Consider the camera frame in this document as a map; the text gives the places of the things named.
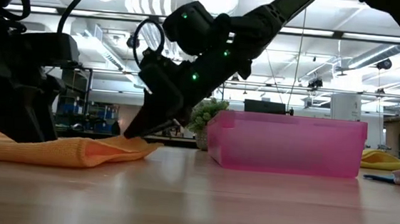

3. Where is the black overhead beam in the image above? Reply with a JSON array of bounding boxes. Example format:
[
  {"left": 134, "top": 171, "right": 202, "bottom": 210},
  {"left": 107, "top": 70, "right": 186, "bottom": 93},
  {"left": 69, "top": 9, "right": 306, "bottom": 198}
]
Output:
[{"left": 3, "top": 2, "right": 400, "bottom": 46}]

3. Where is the white cylindrical column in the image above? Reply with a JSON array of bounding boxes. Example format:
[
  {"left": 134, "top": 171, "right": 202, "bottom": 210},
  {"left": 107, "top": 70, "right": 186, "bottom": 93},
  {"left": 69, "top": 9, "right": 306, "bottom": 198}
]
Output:
[{"left": 329, "top": 91, "right": 364, "bottom": 123}]

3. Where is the black aluminium table frame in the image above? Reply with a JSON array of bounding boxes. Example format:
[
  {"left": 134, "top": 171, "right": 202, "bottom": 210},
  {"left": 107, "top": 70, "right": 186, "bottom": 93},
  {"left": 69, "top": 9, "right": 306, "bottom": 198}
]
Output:
[{"left": 54, "top": 127, "right": 400, "bottom": 168}]

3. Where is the pink plastic bin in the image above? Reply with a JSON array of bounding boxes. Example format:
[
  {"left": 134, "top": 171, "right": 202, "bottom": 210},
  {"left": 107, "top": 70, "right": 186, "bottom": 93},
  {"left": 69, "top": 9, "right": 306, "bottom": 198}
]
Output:
[{"left": 202, "top": 108, "right": 369, "bottom": 181}]

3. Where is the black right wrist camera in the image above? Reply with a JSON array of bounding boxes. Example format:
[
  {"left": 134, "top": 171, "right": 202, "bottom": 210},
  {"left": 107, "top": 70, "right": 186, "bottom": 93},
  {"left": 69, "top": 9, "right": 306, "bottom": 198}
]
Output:
[{"left": 138, "top": 47, "right": 167, "bottom": 75}]

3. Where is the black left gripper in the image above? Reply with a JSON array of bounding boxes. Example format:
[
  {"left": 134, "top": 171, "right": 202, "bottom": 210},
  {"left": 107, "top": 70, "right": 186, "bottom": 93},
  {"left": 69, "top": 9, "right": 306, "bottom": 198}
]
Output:
[{"left": 0, "top": 26, "right": 72, "bottom": 147}]

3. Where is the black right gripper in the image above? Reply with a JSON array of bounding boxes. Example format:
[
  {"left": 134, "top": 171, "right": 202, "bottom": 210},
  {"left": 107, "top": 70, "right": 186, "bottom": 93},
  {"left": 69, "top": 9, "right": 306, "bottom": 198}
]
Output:
[{"left": 122, "top": 41, "right": 254, "bottom": 148}]

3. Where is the black shelving rack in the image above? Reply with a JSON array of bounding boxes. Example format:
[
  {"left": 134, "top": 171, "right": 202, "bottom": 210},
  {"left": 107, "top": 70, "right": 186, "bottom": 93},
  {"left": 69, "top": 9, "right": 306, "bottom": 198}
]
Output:
[{"left": 54, "top": 63, "right": 95, "bottom": 130}]

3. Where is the black left camera cable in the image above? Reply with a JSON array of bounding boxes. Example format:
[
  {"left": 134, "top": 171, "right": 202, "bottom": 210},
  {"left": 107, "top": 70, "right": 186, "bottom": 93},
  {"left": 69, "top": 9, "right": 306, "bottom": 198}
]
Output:
[{"left": 56, "top": 0, "right": 89, "bottom": 36}]

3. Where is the yellow microfiber towel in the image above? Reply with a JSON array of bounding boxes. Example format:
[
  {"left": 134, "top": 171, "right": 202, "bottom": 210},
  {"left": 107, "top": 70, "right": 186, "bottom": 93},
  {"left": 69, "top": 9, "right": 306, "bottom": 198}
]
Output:
[{"left": 360, "top": 148, "right": 400, "bottom": 173}]

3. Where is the black computer monitor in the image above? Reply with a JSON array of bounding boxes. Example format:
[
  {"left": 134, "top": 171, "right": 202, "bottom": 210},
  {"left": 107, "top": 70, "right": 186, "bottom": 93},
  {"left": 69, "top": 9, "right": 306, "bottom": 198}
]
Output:
[{"left": 243, "top": 98, "right": 288, "bottom": 117}]

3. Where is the blue microfiber towel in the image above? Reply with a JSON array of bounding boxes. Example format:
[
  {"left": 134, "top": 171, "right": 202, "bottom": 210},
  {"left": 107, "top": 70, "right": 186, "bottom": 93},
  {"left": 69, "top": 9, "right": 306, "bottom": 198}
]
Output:
[{"left": 362, "top": 163, "right": 400, "bottom": 187}]

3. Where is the black hanging spotlight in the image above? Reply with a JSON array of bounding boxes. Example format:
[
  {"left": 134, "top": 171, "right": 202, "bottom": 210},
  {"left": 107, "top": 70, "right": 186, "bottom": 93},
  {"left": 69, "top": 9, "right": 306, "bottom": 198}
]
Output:
[
  {"left": 307, "top": 76, "right": 324, "bottom": 91},
  {"left": 125, "top": 32, "right": 142, "bottom": 50},
  {"left": 375, "top": 57, "right": 394, "bottom": 72}
]

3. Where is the black camera cable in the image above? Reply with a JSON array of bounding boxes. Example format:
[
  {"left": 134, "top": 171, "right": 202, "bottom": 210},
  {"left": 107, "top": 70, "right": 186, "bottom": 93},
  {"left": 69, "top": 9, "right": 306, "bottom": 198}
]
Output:
[
  {"left": 56, "top": 0, "right": 89, "bottom": 36},
  {"left": 130, "top": 17, "right": 168, "bottom": 71}
]

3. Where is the potted succulent plant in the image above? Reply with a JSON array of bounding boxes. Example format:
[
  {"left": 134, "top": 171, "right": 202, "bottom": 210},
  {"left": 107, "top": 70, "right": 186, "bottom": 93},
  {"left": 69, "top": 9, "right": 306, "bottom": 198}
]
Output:
[{"left": 184, "top": 96, "right": 231, "bottom": 153}]

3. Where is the black right camera cable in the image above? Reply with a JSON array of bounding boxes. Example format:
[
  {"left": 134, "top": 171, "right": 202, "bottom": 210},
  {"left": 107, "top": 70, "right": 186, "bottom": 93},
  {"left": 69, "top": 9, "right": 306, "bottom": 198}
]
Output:
[{"left": 130, "top": 17, "right": 168, "bottom": 71}]

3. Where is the orange microfiber towel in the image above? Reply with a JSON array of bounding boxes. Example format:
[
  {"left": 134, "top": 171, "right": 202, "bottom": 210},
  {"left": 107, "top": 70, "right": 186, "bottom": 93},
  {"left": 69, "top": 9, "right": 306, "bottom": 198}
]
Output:
[{"left": 0, "top": 125, "right": 165, "bottom": 175}]

